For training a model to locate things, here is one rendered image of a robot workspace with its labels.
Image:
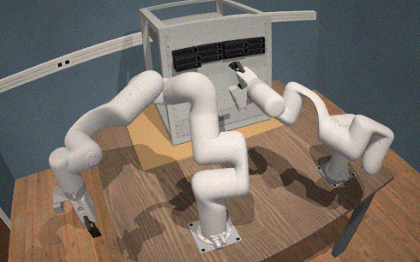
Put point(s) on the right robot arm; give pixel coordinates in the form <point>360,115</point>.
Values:
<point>348,139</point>

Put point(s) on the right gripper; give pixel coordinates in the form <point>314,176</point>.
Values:
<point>244,78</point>

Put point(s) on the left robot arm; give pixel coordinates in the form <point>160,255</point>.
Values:
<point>209,146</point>

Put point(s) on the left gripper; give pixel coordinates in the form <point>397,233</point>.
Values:
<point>85,210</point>

